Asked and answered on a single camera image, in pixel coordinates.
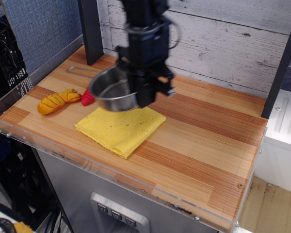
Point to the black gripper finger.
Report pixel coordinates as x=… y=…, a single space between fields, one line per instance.
x=146 y=90
x=132 y=82

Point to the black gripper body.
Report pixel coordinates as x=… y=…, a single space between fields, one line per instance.
x=147 y=53

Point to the stainless steel pot with handle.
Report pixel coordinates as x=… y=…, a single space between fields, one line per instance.
x=110 y=87

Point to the yellow folded napkin cloth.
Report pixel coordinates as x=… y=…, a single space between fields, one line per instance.
x=120 y=132

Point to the clear acrylic table guard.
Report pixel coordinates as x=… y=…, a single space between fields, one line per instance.
x=201 y=158

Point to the stainless steel cabinet front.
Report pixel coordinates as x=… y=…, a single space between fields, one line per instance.
x=74 y=182

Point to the silver button panel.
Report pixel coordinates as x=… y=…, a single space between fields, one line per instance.
x=113 y=217

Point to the white ribbed appliance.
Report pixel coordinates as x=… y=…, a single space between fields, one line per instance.
x=273 y=164

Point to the orange plush toy bottom corner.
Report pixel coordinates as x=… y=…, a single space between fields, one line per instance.
x=21 y=227

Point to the red handled metal fork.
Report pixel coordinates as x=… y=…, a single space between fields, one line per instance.
x=87 y=98

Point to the dark grey left post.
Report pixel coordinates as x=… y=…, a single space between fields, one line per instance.
x=91 y=31

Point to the dark grey post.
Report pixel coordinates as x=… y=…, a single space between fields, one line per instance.
x=91 y=31
x=278 y=80

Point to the black crate with cables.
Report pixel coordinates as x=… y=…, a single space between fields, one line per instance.
x=12 y=66

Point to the dark grey right post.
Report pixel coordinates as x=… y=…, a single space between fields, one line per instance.
x=278 y=80

